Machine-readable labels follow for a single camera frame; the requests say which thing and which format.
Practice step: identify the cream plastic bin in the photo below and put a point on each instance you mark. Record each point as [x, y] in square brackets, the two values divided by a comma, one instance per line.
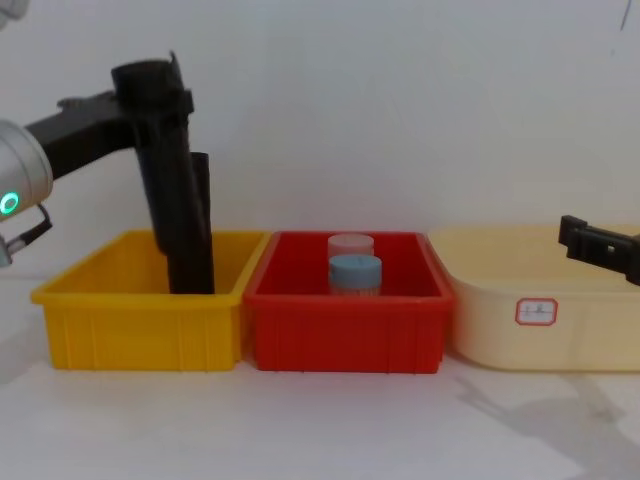
[590, 340]

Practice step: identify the blue lidded jar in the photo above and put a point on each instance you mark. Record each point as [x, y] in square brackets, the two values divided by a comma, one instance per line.
[355, 272]

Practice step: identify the pink lidded jar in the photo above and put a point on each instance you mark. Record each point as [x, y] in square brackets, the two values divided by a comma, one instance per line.
[351, 244]

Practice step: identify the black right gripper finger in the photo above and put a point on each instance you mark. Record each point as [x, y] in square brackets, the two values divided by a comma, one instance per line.
[600, 247]

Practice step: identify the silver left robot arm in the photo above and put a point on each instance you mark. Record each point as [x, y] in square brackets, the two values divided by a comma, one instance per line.
[20, 160]

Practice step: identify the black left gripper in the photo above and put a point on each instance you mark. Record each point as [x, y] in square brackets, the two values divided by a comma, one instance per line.
[85, 125]

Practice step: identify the white label with red border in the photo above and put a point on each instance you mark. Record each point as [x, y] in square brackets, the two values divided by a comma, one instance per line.
[536, 311]

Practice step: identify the red plastic bin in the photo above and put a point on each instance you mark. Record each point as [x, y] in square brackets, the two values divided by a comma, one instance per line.
[345, 330]

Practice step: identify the yellow plastic bin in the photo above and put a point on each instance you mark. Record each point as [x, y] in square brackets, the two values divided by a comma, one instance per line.
[135, 330]

